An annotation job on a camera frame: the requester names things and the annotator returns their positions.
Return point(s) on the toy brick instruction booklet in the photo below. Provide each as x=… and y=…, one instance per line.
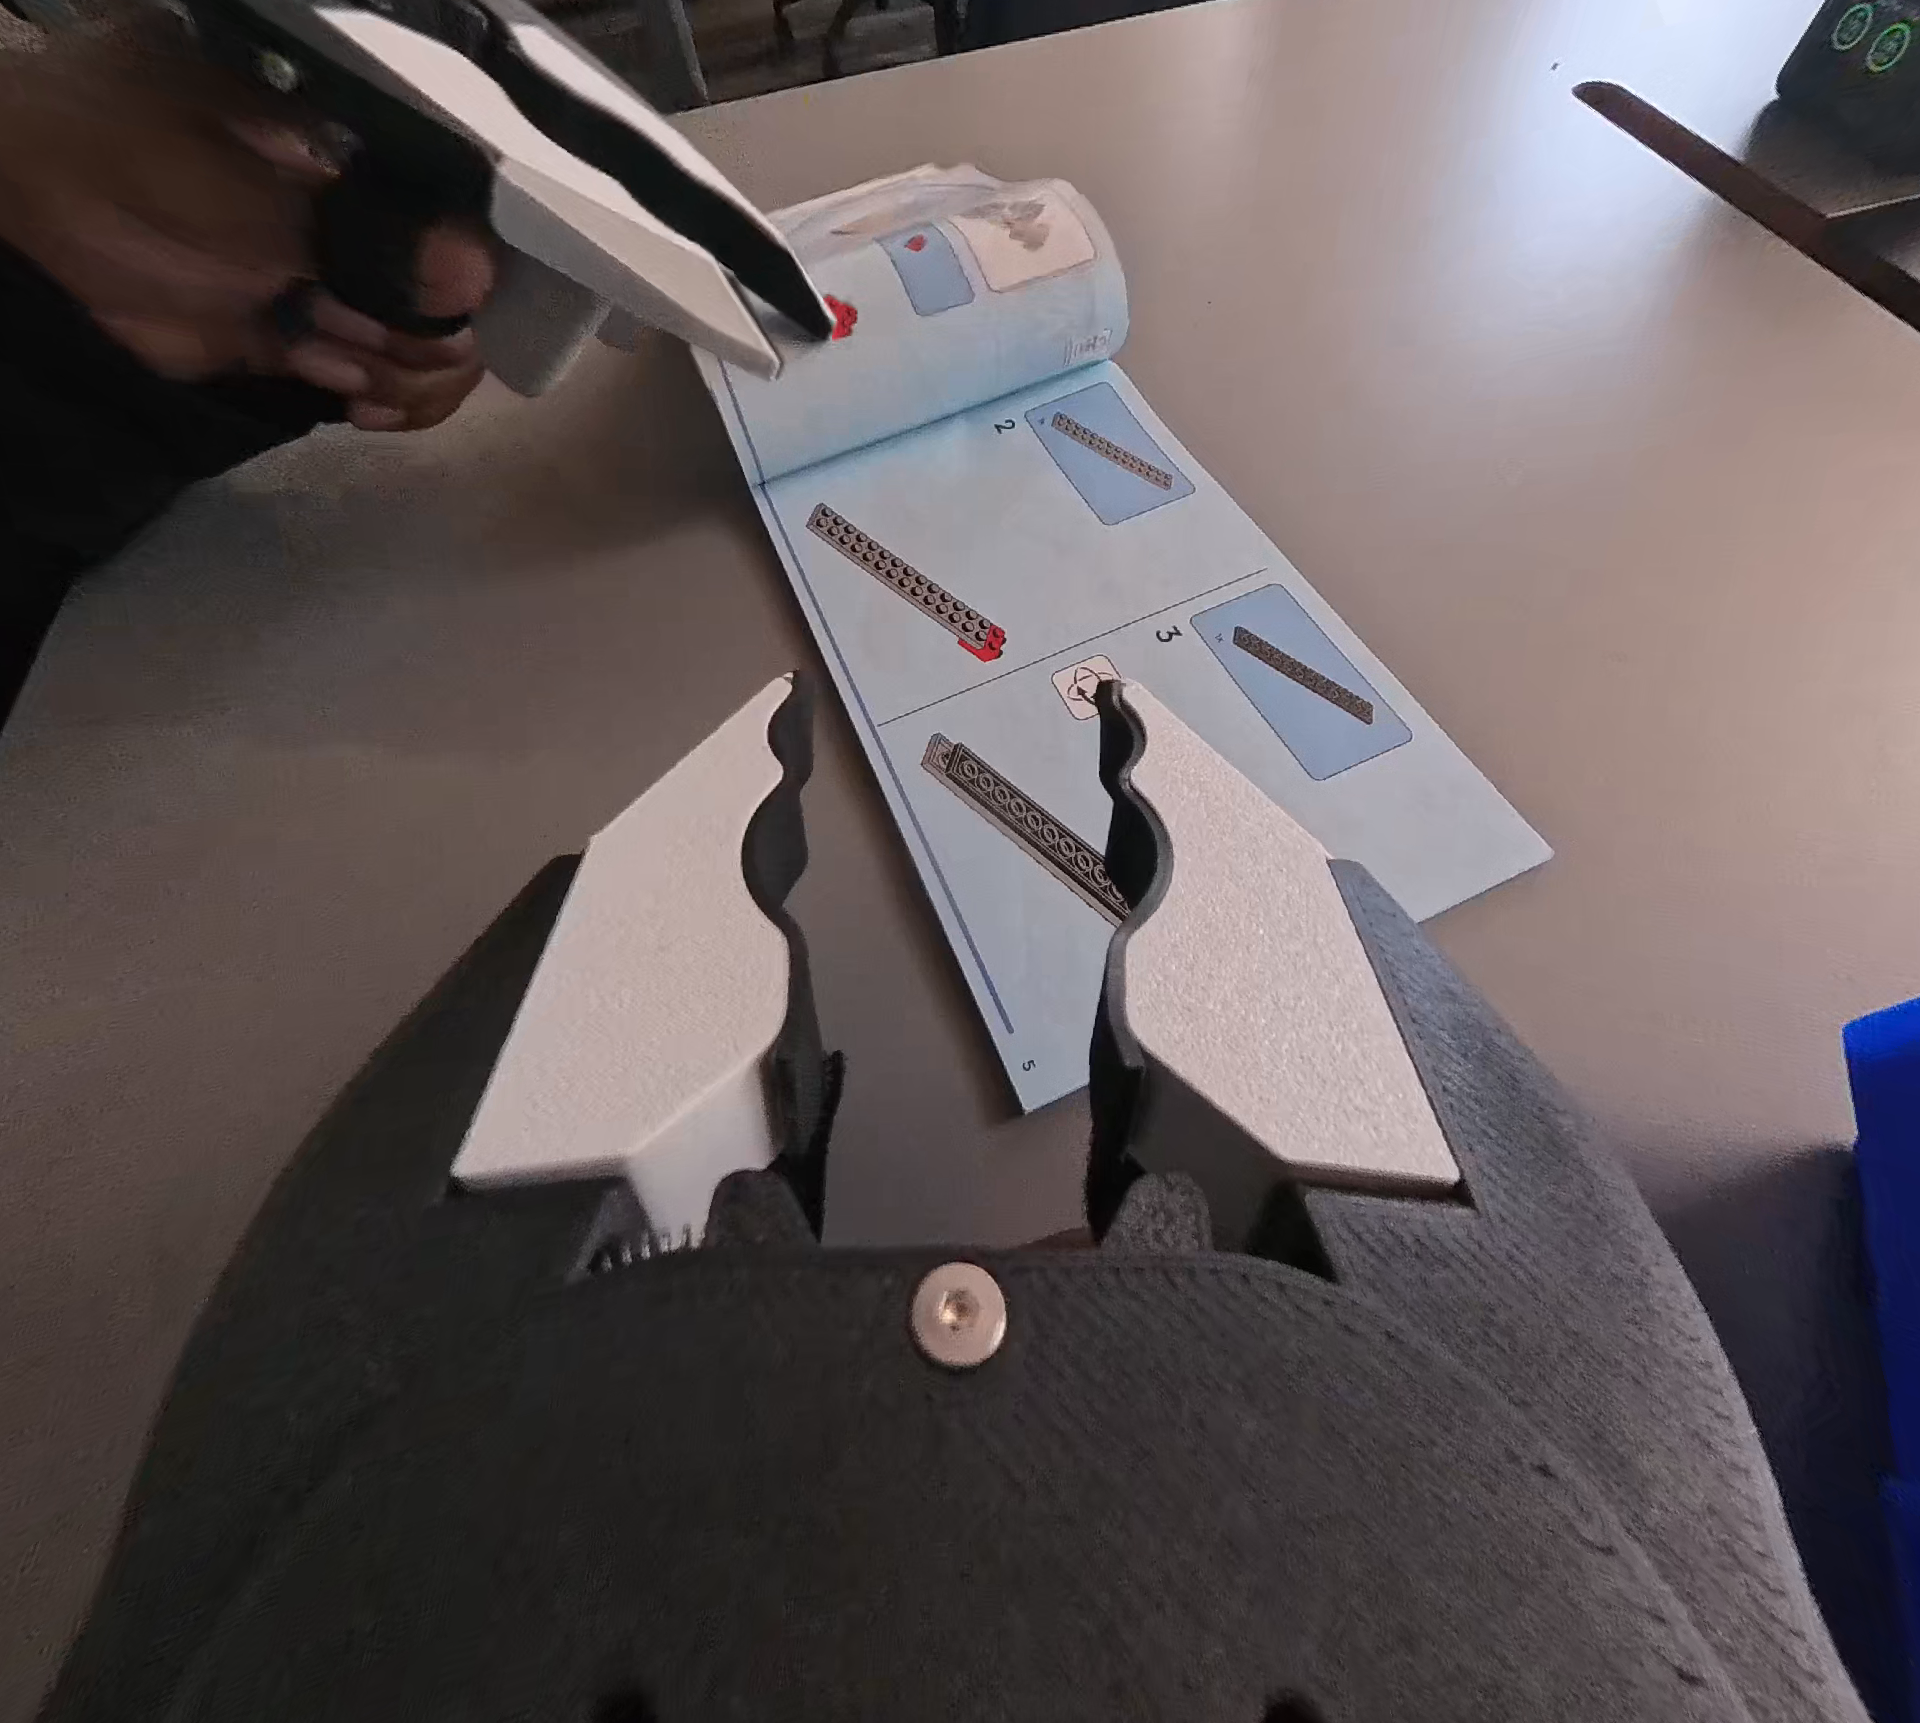
x=901, y=432

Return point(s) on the wide blue plastic bin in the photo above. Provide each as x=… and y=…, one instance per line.
x=1887, y=1304

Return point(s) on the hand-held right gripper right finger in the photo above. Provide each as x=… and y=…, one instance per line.
x=1275, y=1004

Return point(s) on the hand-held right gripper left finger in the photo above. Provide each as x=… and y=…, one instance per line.
x=645, y=1004

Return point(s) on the black desktop device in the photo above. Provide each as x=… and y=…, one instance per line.
x=1860, y=29

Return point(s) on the person's left hand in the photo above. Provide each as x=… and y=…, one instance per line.
x=151, y=223

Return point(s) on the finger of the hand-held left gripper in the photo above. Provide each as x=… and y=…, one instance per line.
x=600, y=81
x=645, y=247

